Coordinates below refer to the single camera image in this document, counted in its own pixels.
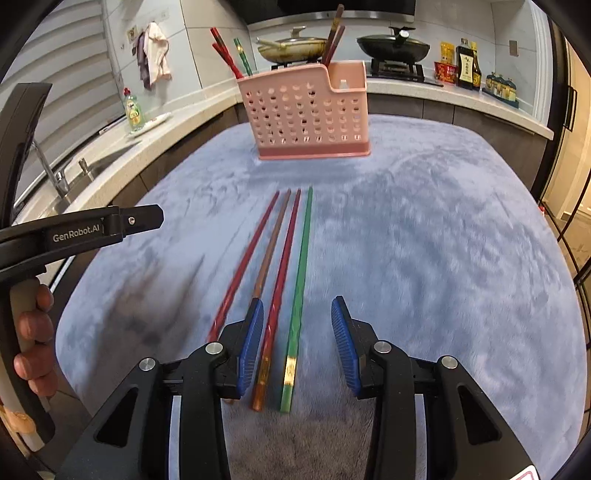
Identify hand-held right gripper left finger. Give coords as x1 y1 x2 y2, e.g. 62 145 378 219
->
55 298 266 480

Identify yellowish frying pan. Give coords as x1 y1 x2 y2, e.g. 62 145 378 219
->
256 27 329 65

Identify pink perforated utensil holder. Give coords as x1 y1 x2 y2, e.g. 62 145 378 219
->
236 61 372 161

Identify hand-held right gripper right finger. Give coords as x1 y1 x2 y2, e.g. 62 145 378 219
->
330 295 542 480

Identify row of spice jars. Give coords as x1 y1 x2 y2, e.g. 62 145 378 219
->
484 71 520 110

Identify green dish soap bottle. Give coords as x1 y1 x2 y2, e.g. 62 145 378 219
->
122 88 145 133

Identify black wok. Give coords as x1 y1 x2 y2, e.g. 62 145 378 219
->
356 27 431 64

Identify brown chopstick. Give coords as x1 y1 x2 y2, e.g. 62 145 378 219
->
252 188 293 303
321 4 346 68

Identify white pink hanging cloth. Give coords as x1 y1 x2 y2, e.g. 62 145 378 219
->
143 21 172 84

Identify purple hanging cloth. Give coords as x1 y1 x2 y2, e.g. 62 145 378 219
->
134 32 153 90

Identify dark red chopstick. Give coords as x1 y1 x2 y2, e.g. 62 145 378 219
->
250 188 302 412
208 191 281 344
325 24 347 68

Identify white speckled kitchen counter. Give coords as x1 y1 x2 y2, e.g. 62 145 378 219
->
14 76 555 227

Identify steel range hood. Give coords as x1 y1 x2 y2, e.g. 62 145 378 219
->
240 0 416 27

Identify white window blinds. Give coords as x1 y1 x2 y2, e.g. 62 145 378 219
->
0 0 116 204

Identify chrome kitchen faucet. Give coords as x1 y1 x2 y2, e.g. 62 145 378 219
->
30 138 70 199

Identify blue-grey plush mat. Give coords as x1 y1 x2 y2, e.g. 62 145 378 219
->
55 113 587 480

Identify black gas stove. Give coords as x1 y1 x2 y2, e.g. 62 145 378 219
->
259 55 444 88

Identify dark soy sauce bottle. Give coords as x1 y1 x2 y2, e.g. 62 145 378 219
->
455 39 482 90

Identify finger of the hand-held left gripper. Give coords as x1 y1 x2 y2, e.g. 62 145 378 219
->
102 204 165 239

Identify person's left hand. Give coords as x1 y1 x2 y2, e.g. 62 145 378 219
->
13 283 60 398

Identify green chopstick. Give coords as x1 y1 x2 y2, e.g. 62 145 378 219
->
279 185 315 414
233 38 254 77

